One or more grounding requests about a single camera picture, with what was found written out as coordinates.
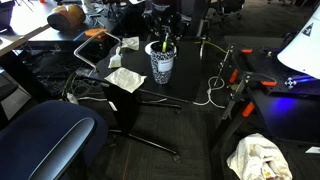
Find white round plate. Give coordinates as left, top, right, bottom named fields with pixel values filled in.
left=144, top=40, right=154, bottom=57

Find light wooden desk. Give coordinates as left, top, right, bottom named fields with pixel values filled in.
left=0, top=0, right=52, bottom=58

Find black bin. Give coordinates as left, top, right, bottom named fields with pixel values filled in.
left=0, top=0, right=16, bottom=30

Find silver bent metal tube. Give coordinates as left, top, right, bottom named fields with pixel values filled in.
left=73, top=30, right=123, bottom=73

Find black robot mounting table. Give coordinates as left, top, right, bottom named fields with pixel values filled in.
left=209, top=34, right=320, bottom=180

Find white looped cable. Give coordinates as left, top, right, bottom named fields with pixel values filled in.
left=192, top=75, right=228, bottom=110

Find white paper sheet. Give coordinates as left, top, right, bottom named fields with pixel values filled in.
left=304, top=145, right=320, bottom=155

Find green marker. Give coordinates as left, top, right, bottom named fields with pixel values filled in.
left=161, top=31, right=170, bottom=54

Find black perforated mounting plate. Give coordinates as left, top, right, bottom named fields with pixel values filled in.
left=233, top=46, right=320, bottom=99

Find orange-handled black bar clamp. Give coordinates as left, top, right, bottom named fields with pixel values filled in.
left=213, top=45, right=254, bottom=88
left=219, top=71, right=278, bottom=121

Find white power plug cable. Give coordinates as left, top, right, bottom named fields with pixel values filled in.
left=65, top=91, right=111, bottom=106

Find blue mesh-back office chair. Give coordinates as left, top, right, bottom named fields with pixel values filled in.
left=0, top=99, right=110, bottom=180

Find white cloth bundle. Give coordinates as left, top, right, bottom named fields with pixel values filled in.
left=226, top=132, right=294, bottom=180

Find black rolling chair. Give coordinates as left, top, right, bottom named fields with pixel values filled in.
left=213, top=0, right=247, bottom=27

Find black desk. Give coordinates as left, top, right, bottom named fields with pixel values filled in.
left=26, top=0, right=141, bottom=46

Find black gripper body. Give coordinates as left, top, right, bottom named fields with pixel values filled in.
left=150, top=0, right=184, bottom=25

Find yellow cable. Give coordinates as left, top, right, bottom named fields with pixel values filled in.
left=194, top=39, right=230, bottom=56

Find black padded chair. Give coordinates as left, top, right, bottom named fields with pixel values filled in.
left=173, top=0, right=213, bottom=62

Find black table pedestal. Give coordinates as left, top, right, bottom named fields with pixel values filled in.
left=105, top=81, right=184, bottom=163

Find grey cable bundle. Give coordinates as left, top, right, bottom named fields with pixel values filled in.
left=59, top=70, right=112, bottom=102

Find orange flat object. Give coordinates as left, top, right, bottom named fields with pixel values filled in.
left=83, top=28, right=110, bottom=40

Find grey desk side panel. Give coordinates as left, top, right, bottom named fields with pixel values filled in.
left=0, top=87, right=33, bottom=122

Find black white speckled cup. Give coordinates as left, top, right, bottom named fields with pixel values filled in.
left=149, top=40, right=178, bottom=86

